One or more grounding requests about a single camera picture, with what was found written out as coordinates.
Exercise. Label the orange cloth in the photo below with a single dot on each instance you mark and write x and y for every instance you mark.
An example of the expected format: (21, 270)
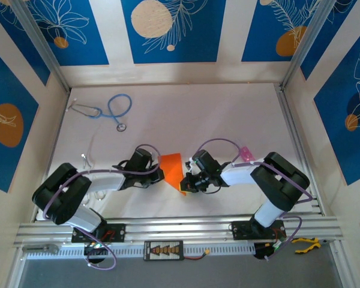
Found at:
(172, 171)

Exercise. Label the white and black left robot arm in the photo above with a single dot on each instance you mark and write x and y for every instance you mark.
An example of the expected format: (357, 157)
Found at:
(108, 183)

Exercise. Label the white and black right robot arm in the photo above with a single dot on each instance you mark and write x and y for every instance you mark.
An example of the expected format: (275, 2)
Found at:
(237, 175)

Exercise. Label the clear plastic clip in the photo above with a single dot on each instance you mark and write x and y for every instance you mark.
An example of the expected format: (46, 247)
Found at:
(100, 195)

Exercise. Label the pink plastic piece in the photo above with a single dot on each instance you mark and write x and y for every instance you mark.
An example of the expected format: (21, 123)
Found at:
(246, 153)

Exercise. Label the blue stethoscope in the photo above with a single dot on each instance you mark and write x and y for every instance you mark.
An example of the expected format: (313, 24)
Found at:
(121, 127)

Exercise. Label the thin metal clip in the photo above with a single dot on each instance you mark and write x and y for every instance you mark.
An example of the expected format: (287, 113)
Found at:
(83, 156)

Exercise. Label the black power distribution board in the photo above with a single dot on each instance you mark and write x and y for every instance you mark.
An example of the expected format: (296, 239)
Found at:
(163, 250)

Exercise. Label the black controller board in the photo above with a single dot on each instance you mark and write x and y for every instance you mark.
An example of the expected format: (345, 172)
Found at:
(261, 252)
(96, 249)

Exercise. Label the yellow and black pliers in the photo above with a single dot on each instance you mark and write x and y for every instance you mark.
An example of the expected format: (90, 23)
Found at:
(315, 243)

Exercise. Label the aluminium front rail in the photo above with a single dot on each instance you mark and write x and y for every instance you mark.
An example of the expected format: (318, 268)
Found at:
(180, 231)

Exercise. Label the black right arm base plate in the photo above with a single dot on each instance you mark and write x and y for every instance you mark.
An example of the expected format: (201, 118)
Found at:
(240, 230)

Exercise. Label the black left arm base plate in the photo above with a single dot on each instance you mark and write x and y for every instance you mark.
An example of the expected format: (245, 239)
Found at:
(120, 232)

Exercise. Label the aluminium side rail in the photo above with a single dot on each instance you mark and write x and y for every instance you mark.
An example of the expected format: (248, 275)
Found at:
(291, 126)

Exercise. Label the aluminium corner post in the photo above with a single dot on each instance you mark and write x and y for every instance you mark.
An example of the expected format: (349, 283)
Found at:
(42, 45)
(306, 48)

